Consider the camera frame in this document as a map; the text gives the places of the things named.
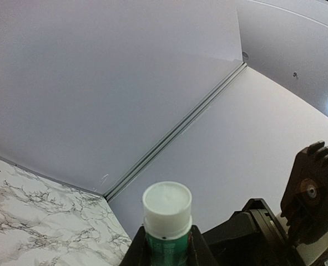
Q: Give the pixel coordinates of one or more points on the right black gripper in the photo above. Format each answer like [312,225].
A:
[252,236]

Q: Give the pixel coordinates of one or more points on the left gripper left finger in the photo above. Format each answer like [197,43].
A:
[139,252]

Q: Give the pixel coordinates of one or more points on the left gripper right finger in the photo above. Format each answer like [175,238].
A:
[199,253]

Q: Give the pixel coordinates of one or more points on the white green glue stick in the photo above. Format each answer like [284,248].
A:
[167,222]

